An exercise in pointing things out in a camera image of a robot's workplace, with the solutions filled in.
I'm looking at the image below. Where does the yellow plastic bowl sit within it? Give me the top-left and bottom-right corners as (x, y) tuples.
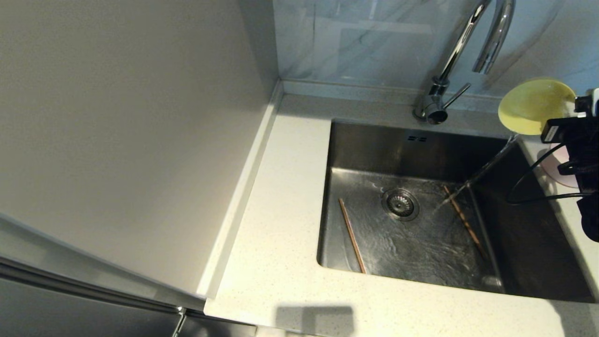
(497, 78), (577, 136)

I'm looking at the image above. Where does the pink plastic bowl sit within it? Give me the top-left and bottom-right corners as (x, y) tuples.
(538, 144), (582, 189)

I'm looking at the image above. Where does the chrome faucet lever rod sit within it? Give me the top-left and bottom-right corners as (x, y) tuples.
(442, 83), (471, 109)

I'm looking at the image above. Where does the brown wooden chopstick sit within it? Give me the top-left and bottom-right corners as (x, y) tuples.
(338, 198), (367, 274)
(443, 185), (488, 259)

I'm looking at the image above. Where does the stainless steel sink basin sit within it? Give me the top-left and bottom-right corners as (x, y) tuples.
(317, 119), (597, 302)

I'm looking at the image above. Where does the chrome gooseneck faucet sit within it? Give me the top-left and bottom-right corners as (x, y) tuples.
(412, 0), (516, 125)

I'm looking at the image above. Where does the round metal drain strainer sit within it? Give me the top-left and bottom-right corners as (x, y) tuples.
(381, 188), (420, 221)

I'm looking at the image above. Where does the under-counter cabinet front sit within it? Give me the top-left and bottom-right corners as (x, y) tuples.
(180, 313), (257, 337)

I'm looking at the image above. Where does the tall cabinet unit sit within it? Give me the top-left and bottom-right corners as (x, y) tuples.
(0, 0), (281, 337)

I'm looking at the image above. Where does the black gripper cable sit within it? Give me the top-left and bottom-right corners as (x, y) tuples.
(505, 143), (595, 205)

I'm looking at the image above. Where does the metal cabinet handle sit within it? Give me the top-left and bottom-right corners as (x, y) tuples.
(171, 307), (188, 337)

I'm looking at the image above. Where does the silver cabinet rail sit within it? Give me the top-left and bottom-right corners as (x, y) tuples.
(0, 255), (206, 315)

